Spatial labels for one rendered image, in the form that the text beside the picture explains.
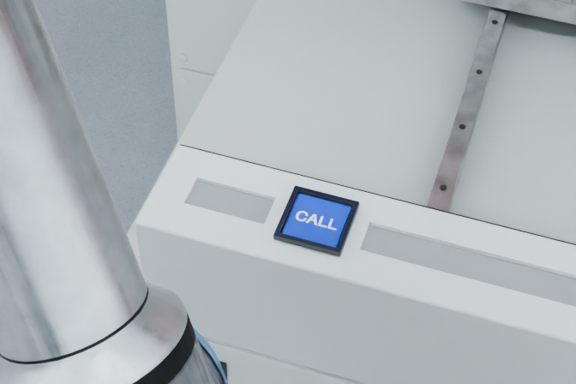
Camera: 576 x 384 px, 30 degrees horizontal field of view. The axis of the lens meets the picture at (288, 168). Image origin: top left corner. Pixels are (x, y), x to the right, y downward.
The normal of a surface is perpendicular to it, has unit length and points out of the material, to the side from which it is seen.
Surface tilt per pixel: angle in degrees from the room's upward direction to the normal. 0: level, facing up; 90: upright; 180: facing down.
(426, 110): 0
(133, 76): 0
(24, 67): 64
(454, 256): 0
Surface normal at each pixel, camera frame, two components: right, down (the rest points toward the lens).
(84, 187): 0.88, -0.07
